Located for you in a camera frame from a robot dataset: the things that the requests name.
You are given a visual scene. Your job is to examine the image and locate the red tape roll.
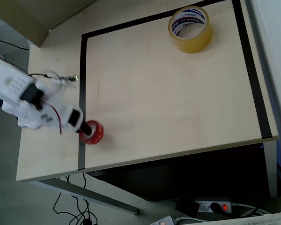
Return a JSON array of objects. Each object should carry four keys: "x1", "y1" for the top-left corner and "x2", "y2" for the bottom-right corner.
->
[{"x1": 79, "y1": 120, "x2": 105, "y2": 145}]

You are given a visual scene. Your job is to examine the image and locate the yellow packing tape roll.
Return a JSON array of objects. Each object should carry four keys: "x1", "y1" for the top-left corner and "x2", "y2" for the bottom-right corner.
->
[{"x1": 168, "y1": 6, "x2": 214, "y2": 54}]

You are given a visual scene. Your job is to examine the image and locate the grey metal desk foot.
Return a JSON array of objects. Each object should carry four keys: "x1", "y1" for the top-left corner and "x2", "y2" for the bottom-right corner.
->
[{"x1": 29, "y1": 178, "x2": 139, "y2": 215}]

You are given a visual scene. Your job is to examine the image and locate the small white power strip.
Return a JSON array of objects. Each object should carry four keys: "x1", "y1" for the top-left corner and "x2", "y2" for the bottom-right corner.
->
[{"x1": 150, "y1": 215, "x2": 175, "y2": 225}]

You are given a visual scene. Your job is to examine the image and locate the black power adapter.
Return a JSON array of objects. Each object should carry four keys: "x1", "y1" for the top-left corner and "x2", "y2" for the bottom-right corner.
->
[{"x1": 175, "y1": 198, "x2": 200, "y2": 218}]

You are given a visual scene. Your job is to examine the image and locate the black round plug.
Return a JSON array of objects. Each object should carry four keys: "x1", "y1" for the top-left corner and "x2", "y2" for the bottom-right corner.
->
[{"x1": 210, "y1": 202, "x2": 222, "y2": 214}]

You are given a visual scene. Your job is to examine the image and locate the grey desk side leg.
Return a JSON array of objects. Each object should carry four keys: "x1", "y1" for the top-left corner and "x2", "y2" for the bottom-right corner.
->
[{"x1": 261, "y1": 140, "x2": 279, "y2": 199}]

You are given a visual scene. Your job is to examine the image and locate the printed paper sheet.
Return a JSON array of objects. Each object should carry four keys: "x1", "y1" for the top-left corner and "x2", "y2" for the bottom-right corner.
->
[{"x1": 202, "y1": 210, "x2": 281, "y2": 225}]

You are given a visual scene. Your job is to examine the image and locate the white camera mount green LED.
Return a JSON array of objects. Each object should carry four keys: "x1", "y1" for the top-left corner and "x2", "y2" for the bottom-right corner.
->
[{"x1": 53, "y1": 74, "x2": 79, "y2": 89}]

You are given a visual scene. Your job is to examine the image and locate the tangled black floor cables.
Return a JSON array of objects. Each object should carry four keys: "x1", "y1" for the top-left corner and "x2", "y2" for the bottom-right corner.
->
[{"x1": 52, "y1": 172, "x2": 99, "y2": 225}]

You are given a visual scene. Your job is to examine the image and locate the thin black cable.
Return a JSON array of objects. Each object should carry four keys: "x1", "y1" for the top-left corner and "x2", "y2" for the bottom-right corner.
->
[{"x1": 0, "y1": 37, "x2": 30, "y2": 51}]

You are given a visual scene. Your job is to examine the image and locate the white power strip red switch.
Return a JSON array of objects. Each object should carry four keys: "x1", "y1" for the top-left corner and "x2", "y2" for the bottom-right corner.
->
[{"x1": 193, "y1": 198, "x2": 233, "y2": 214}]

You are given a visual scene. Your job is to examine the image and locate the white power cable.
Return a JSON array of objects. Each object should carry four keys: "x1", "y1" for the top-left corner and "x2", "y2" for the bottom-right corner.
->
[{"x1": 231, "y1": 202, "x2": 270, "y2": 218}]

